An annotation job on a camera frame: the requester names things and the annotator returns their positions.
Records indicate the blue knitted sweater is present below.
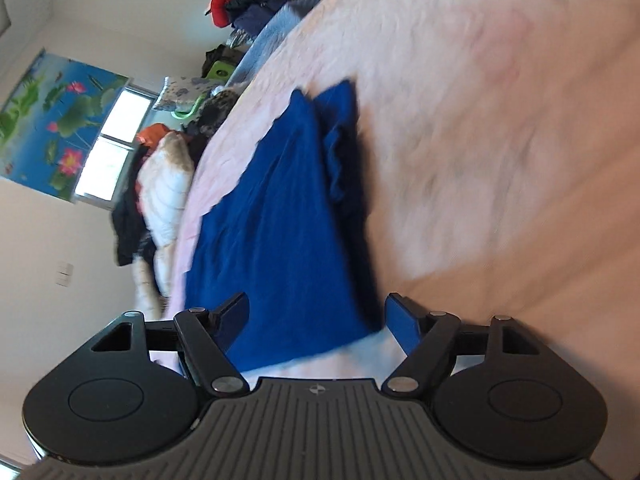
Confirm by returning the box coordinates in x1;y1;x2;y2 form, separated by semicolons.
184;80;382;372

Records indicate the black garment beside bed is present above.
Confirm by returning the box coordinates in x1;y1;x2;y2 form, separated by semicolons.
111;145;156;266

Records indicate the white quilted jacket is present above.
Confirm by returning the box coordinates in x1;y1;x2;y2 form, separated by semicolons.
137;131;194;299

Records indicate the bright window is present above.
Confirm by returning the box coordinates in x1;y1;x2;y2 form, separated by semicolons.
75;86;157;209

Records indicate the green plastic hanger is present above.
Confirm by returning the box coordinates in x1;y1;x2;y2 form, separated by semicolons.
171;94;207;120

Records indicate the leopard print fuzzy garment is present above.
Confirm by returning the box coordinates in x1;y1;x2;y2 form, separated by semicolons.
192;89;240;138

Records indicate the floral blue white pillow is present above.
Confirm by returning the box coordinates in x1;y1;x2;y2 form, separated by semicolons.
153;76;220;112

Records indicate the pink bed blanket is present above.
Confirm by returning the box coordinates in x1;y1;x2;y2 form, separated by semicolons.
150;0;640;380

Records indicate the green black bag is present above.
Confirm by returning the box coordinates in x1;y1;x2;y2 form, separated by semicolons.
201;44;245;81

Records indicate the light blue towel blanket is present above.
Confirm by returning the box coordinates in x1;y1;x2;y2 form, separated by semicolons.
227;0;320;87

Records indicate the white wall switch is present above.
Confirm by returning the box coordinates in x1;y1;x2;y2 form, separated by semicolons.
55;261;74;287

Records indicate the lotus flower wall poster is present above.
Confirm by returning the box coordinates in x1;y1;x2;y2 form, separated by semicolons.
1;50;129;202

